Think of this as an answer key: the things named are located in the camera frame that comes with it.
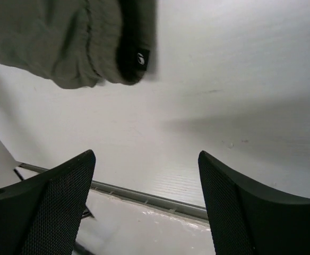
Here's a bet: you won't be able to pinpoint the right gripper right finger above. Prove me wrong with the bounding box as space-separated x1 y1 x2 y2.
198 151 310 254

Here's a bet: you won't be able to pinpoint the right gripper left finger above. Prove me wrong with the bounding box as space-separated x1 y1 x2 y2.
0 150 96 254

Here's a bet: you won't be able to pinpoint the olive green shorts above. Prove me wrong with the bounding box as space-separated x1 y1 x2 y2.
0 0 156 89

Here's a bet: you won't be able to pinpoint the aluminium front rail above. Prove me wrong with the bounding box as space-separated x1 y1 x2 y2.
14 161 209 220

